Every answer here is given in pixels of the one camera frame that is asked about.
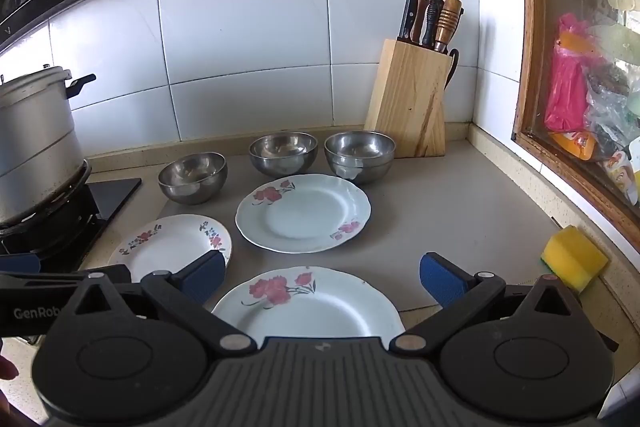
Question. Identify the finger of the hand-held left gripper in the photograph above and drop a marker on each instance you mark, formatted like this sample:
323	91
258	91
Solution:
20	264
45	281

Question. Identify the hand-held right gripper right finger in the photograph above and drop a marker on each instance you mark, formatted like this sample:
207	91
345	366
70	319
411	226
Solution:
441	279

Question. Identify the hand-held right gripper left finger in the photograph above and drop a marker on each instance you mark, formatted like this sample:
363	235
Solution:
205	276

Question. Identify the large red flower plate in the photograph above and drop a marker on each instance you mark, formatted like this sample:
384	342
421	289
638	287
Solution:
310	307
305	217

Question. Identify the person's left hand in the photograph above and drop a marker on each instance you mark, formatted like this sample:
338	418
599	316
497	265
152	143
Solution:
7	367

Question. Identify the small floral plate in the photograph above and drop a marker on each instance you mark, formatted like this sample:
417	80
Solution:
160	252

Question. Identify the stainless steel bowl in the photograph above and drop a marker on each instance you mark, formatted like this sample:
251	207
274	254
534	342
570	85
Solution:
192	179
283	154
360	157

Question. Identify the black gas stove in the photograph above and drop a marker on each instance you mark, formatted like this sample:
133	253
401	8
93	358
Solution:
107	197

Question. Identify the aluminium steamer pot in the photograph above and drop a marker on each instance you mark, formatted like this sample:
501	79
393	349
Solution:
35	147

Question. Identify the yellow sponge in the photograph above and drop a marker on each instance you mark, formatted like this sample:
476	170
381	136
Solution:
572	257

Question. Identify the wooden knife block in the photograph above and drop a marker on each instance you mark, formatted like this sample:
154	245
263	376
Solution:
407	102

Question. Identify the orange packet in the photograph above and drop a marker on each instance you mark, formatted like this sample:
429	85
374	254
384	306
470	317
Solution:
575	146

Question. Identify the clear plastic bag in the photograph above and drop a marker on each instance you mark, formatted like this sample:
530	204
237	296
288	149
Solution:
607	112

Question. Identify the wooden window frame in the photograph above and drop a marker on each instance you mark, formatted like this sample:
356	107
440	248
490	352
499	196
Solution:
532	57

